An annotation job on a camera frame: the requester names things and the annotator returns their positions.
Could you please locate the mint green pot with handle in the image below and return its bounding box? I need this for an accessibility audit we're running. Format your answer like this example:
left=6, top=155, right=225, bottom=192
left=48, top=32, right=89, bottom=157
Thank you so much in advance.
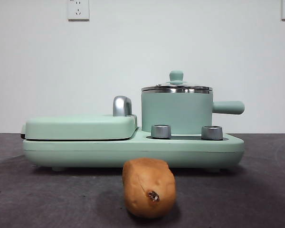
left=141, top=88, right=246, bottom=134

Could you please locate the glass lid with green knob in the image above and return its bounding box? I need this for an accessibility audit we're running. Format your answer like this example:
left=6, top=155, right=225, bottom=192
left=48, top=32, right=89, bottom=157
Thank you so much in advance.
left=141, top=70, right=213, bottom=92

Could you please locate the green griddle lid chrome handle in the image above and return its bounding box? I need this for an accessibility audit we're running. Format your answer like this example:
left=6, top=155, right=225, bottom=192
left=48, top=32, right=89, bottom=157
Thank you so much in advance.
left=20, top=95, right=138, bottom=141

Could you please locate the brown potato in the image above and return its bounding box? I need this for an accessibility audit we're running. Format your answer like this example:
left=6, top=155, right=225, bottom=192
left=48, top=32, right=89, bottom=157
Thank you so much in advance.
left=122, top=157, right=176, bottom=219

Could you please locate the silver control knob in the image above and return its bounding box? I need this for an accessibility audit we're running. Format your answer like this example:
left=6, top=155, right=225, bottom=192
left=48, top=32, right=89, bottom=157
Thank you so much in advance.
left=201, top=125, right=223, bottom=140
left=151, top=124, right=172, bottom=139

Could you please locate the mint green breakfast machine base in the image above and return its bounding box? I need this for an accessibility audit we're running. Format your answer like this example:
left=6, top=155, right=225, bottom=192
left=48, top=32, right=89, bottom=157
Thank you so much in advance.
left=22, top=126, right=245, bottom=172

